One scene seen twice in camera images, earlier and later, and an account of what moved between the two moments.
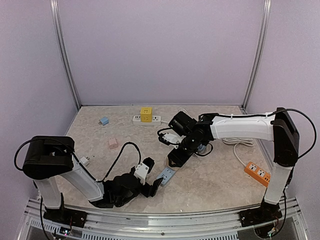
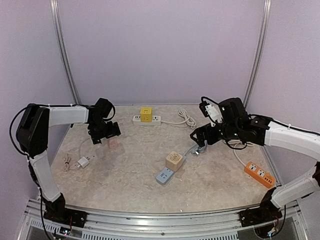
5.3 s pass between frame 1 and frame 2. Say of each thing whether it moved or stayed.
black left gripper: moved
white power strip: stayed
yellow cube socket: stayed
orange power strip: stayed
